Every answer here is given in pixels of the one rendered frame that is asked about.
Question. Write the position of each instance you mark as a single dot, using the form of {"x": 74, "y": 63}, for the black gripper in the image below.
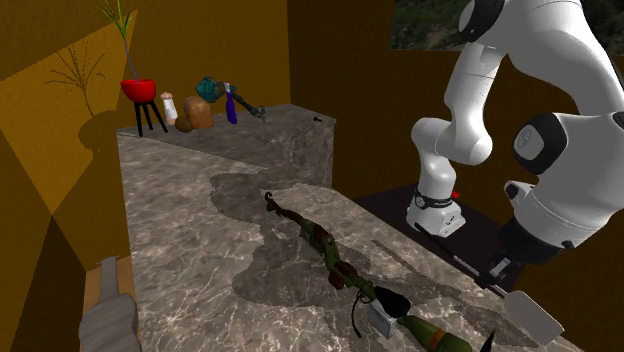
{"x": 529, "y": 242}

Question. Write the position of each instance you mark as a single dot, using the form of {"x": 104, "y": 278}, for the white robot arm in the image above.
{"x": 546, "y": 58}

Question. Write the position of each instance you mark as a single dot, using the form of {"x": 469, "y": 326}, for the black pointed object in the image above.
{"x": 489, "y": 342}

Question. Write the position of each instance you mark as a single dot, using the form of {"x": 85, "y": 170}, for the green bottle with orange band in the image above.
{"x": 429, "y": 336}

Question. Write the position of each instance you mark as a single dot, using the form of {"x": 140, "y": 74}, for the dark robot stand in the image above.
{"x": 390, "y": 207}

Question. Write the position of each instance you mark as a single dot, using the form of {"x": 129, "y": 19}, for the small grey box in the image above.
{"x": 381, "y": 319}

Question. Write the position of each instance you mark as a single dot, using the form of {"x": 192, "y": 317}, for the green and brown toy rifle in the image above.
{"x": 319, "y": 239}

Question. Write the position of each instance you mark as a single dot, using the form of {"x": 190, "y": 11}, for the purple bottle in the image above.
{"x": 231, "y": 111}

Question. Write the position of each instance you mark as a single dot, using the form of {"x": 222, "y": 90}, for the teal desk lamp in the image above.
{"x": 210, "y": 89}

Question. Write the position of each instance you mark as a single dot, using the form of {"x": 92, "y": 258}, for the brown bread loaf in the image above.
{"x": 198, "y": 112}

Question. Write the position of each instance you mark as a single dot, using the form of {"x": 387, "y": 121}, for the brown round ball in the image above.
{"x": 184, "y": 124}

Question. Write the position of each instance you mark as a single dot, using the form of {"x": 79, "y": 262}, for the white shaker with brown top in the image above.
{"x": 169, "y": 109}

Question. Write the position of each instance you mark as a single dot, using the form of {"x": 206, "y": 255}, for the plant in red pot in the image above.
{"x": 138, "y": 90}

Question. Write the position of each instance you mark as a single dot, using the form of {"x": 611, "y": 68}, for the dark wall picture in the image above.
{"x": 424, "y": 24}

